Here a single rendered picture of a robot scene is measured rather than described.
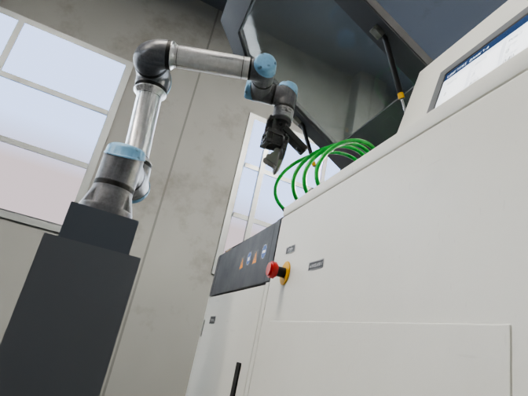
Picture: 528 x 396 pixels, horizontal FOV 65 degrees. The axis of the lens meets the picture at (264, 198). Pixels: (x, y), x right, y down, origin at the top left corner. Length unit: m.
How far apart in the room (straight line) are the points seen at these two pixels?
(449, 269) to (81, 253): 0.89
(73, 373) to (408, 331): 0.83
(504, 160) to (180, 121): 2.93
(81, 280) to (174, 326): 1.89
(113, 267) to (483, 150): 0.90
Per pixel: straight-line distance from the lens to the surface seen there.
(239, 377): 1.07
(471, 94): 0.55
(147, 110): 1.51
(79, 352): 1.14
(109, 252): 1.15
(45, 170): 3.01
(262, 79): 1.46
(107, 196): 1.23
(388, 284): 0.56
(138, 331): 2.93
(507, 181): 0.46
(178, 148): 3.18
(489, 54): 1.13
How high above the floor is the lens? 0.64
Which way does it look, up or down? 20 degrees up
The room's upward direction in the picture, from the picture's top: 12 degrees clockwise
